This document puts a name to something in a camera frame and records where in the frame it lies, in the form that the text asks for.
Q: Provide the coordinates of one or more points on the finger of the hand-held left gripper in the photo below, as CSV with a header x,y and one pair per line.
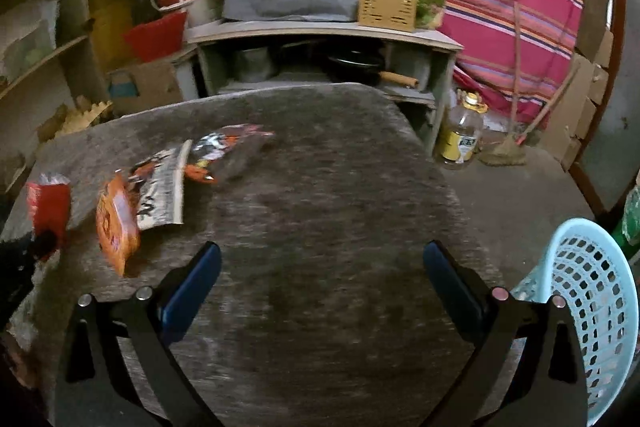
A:
x,y
45,244

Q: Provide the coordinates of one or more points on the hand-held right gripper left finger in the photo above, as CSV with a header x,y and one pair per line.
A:
x,y
192,287

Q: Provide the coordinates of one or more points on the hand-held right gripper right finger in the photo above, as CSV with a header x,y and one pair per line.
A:
x,y
452,287

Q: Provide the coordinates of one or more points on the red wrapper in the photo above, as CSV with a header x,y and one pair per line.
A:
x,y
50,207

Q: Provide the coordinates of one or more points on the orange snack packet blue label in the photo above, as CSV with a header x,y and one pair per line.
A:
x,y
117,227

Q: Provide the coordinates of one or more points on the light blue plastic basket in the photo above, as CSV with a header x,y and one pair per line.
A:
x,y
600,297

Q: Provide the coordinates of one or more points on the black and white printed wrapper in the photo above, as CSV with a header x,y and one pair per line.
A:
x,y
160,192

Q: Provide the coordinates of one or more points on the jagged cardboard piece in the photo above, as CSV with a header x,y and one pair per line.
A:
x,y
85,119

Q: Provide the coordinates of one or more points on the straw broom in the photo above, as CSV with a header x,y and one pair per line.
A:
x,y
502,154

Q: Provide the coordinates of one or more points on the dark glossy snack packet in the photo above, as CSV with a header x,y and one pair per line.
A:
x,y
225,147

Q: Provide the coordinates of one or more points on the plastic oil bottle yellow label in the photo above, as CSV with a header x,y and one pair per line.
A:
x,y
460,137

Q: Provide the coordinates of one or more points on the wooden shelf unit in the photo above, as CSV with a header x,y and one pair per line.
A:
x,y
35,77

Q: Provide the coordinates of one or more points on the green plastic bag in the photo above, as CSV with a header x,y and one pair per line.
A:
x,y
631,222

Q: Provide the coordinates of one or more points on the brown cardboard box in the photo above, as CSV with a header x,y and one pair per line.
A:
x,y
150,82

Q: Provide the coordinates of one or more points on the wooden stick with red end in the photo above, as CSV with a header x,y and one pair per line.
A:
x,y
547,107

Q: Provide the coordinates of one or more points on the red plastic basin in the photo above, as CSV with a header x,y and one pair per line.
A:
x,y
155,38

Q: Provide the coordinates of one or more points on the yellow oil jug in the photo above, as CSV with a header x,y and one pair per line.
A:
x,y
110,17

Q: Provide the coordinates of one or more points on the green leafy vegetables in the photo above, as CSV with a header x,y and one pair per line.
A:
x,y
430,7

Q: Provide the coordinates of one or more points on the low grey cabinet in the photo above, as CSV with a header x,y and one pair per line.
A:
x,y
320,31

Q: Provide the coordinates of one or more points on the wooden chopstick box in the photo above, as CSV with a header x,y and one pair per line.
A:
x,y
387,7

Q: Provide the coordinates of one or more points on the cardboard sheets on wall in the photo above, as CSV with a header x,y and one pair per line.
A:
x,y
580,107

